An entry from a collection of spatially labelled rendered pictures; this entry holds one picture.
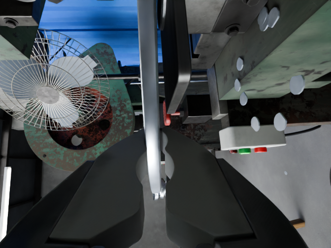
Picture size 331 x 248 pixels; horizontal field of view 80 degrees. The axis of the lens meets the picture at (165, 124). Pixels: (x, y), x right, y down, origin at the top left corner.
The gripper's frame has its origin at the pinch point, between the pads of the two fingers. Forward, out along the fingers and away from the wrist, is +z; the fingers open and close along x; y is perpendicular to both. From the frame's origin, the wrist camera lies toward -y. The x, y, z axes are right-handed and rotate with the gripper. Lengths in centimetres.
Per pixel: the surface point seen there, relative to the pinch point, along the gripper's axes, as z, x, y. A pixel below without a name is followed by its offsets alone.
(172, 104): 11.6, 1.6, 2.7
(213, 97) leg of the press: 35.7, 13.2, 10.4
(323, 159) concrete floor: 62, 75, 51
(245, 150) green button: 26.9, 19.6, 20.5
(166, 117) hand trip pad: 37.7, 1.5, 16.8
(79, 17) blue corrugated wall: 218, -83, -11
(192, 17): 19.1, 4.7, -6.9
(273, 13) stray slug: 16.3, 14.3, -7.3
